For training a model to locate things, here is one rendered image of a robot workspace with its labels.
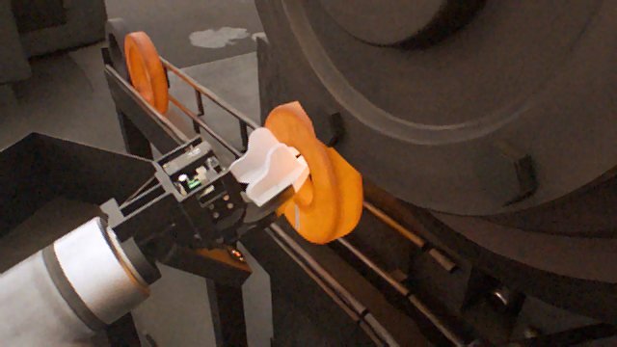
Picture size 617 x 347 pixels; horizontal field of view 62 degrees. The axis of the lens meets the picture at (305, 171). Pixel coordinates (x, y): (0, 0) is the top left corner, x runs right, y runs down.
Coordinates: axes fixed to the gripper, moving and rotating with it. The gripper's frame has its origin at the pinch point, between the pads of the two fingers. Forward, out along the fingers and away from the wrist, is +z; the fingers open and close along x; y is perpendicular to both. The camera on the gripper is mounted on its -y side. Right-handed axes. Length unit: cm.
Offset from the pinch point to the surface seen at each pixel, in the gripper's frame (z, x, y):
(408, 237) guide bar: 5.1, -8.6, -10.3
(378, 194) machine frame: 6.6, -1.7, -9.8
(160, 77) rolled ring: -2, 62, -16
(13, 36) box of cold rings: -31, 218, -46
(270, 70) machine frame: 8.2, 24.1, -3.9
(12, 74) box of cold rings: -41, 217, -61
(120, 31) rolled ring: -2, 85, -13
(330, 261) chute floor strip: -0.7, 2.0, -20.5
